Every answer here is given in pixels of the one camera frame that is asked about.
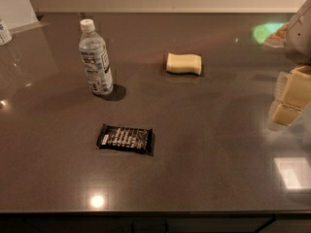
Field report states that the clear plastic water bottle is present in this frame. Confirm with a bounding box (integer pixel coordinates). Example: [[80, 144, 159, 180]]
[[79, 18, 114, 96]]

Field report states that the white container at left edge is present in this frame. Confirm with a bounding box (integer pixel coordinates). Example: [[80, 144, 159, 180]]
[[0, 18, 13, 46]]

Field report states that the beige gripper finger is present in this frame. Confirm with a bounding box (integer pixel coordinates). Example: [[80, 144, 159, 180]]
[[268, 100, 302, 126], [274, 65, 311, 109]]

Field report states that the yellow sponge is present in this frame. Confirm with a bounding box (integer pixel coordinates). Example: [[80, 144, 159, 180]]
[[166, 53, 202, 76]]

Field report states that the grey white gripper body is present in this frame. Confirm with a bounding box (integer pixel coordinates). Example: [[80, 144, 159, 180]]
[[284, 0, 311, 65]]

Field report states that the black rxbar chocolate wrapper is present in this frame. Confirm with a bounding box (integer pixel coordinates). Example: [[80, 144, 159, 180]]
[[96, 124, 153, 154]]

